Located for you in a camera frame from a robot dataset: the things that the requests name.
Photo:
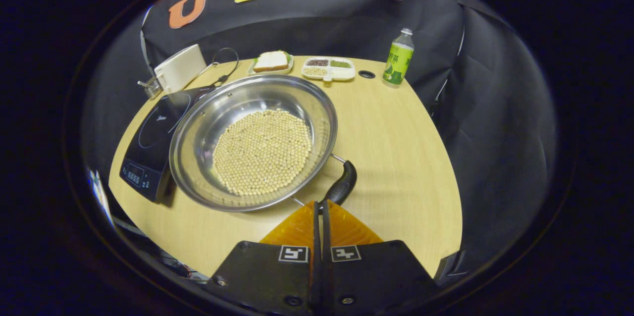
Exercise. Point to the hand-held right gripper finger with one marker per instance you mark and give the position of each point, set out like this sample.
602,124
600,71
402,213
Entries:
326,244
316,241

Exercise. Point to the stainless steel pot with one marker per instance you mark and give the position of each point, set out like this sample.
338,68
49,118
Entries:
208,123

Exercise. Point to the black induction cooktop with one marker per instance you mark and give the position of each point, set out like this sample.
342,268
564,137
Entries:
148,152

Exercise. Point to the layer of beige beans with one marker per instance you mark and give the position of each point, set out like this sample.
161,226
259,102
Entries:
262,152

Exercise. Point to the white divided grain dish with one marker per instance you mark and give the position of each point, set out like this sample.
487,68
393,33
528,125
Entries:
342,73

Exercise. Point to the small white sandwich plate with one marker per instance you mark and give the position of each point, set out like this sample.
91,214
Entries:
272,72

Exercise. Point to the white bread sandwich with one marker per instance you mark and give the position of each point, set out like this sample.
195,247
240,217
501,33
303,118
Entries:
271,60

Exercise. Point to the green label drink bottle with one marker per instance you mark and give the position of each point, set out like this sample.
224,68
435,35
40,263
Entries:
397,61

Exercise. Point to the white toaster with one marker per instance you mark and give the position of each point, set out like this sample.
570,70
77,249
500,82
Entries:
181,68

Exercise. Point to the small clear glass holder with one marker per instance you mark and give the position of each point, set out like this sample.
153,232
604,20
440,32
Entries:
151,88

